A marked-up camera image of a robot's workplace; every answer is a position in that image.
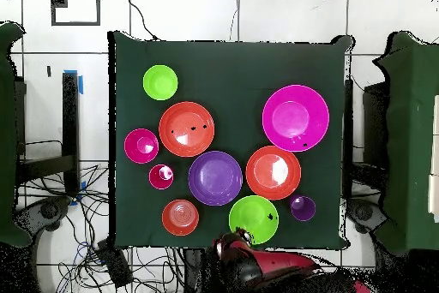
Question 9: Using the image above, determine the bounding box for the large green bowl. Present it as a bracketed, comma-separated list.
[228, 194, 280, 246]

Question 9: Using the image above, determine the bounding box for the large pink bowl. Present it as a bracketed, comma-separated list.
[262, 84, 331, 153]

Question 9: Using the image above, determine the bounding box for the purple bowl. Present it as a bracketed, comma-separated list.
[187, 150, 244, 207]

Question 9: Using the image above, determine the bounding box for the large orange bowl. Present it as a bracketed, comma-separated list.
[158, 101, 216, 158]
[245, 145, 303, 201]

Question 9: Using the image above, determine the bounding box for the dark green tablecloth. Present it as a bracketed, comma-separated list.
[108, 30, 354, 251]

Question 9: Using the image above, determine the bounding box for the red cup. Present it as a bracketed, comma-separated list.
[147, 164, 175, 191]

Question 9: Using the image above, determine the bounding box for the small orange bowl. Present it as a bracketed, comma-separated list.
[161, 199, 201, 237]

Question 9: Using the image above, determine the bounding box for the small red bowl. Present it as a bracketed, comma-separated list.
[123, 128, 160, 164]

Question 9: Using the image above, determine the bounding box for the small green bowl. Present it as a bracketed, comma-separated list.
[142, 63, 179, 101]

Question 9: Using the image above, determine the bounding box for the purple cup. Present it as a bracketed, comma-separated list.
[288, 194, 317, 223]

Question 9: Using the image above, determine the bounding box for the black metal stand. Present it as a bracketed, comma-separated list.
[15, 72, 81, 198]
[342, 78, 390, 201]

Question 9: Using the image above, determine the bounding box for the blue tape strip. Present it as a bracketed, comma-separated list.
[63, 69, 84, 95]
[69, 180, 87, 206]

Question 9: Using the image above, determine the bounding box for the black power box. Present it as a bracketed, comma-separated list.
[95, 239, 134, 289]

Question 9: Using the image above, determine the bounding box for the black tape square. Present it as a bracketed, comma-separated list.
[50, 0, 102, 27]

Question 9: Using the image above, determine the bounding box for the green cloth covered table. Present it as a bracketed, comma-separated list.
[372, 30, 439, 256]
[0, 21, 33, 248]

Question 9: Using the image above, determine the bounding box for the tangle of floor cables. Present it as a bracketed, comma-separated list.
[16, 164, 186, 293]

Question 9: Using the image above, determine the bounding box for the gray pedestal leg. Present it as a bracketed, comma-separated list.
[346, 198, 388, 234]
[13, 195, 73, 239]

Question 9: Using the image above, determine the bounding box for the black floor cable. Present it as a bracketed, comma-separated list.
[123, 0, 161, 42]

